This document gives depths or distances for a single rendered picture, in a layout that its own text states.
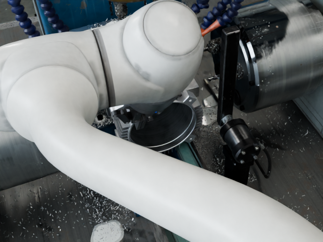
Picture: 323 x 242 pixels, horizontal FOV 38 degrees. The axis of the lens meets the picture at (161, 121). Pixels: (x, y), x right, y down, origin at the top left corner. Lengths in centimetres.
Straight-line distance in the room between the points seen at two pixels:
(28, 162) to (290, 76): 58
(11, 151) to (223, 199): 64
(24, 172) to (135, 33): 52
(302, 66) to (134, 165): 73
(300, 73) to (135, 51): 61
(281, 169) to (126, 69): 75
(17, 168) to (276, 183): 62
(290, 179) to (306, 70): 29
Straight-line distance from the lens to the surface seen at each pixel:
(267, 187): 121
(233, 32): 89
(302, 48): 108
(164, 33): 54
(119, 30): 58
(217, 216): 36
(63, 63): 54
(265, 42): 104
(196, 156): 109
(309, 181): 124
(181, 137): 109
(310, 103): 133
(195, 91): 104
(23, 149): 95
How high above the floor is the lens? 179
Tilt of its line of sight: 48 degrees down
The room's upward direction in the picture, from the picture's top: 4 degrees counter-clockwise
